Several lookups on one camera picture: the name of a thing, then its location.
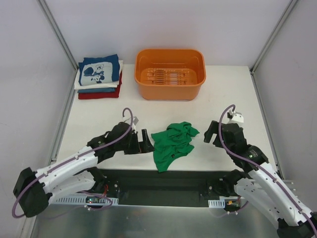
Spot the green t shirt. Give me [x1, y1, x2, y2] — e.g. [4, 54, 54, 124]
[151, 121, 200, 173]

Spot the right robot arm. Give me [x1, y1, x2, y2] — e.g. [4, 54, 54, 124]
[204, 120, 317, 238]

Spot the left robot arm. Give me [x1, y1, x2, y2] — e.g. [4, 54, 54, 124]
[12, 122, 154, 218]

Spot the red folded t shirt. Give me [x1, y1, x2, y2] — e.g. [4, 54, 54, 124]
[78, 73, 122, 100]

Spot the white folded t shirt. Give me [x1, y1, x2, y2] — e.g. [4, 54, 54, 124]
[74, 58, 123, 90]

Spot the dark blue folded t shirt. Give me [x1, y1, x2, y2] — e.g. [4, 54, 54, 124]
[77, 87, 116, 93]

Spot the orange plastic basket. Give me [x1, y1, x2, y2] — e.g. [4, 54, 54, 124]
[134, 49, 206, 101]

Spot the blue cartoon print t shirt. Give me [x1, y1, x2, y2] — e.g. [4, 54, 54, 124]
[79, 54, 120, 86]

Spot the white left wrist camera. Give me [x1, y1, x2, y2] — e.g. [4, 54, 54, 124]
[122, 116, 139, 130]

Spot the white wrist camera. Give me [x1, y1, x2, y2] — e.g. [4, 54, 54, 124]
[227, 110, 244, 124]
[122, 116, 139, 130]

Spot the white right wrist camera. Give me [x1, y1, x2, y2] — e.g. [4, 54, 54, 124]
[227, 110, 244, 124]

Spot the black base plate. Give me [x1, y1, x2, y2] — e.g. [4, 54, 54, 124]
[47, 167, 283, 206]

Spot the right white cable duct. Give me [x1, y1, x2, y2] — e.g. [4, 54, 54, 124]
[208, 199, 226, 209]

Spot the white cable duct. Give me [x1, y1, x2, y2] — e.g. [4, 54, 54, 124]
[52, 194, 119, 206]
[208, 199, 226, 209]

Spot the left white cable duct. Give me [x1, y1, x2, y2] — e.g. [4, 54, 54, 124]
[52, 194, 119, 206]

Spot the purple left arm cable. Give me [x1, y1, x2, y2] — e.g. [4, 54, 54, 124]
[11, 108, 136, 219]

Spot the right aluminium frame post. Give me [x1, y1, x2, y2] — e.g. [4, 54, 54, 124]
[250, 0, 299, 75]

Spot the aluminium frame post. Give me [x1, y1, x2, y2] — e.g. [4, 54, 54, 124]
[250, 0, 299, 75]
[37, 0, 79, 71]

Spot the left aluminium frame post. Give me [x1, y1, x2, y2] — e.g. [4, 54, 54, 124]
[37, 0, 79, 71]

